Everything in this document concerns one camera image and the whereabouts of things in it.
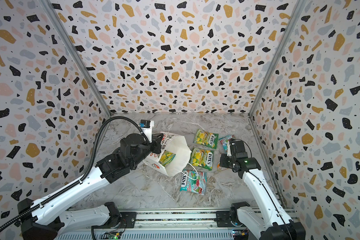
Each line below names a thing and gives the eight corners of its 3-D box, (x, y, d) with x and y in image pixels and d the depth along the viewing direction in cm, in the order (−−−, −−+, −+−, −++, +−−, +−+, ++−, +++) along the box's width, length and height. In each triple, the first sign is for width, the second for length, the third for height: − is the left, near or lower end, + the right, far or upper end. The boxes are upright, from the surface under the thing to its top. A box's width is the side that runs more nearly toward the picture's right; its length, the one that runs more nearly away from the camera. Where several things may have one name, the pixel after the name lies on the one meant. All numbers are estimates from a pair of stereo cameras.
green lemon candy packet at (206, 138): (193, 143, 107) (193, 140, 104) (196, 131, 114) (197, 128, 111) (216, 148, 104) (217, 146, 101) (218, 136, 111) (219, 133, 108)
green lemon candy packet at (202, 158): (189, 166, 94) (189, 164, 92) (192, 149, 102) (192, 147, 100) (211, 170, 93) (212, 168, 90) (213, 153, 101) (213, 150, 98)
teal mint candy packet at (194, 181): (179, 190, 85) (178, 188, 83) (183, 171, 93) (182, 168, 91) (205, 195, 84) (206, 193, 81) (207, 174, 92) (207, 172, 89)
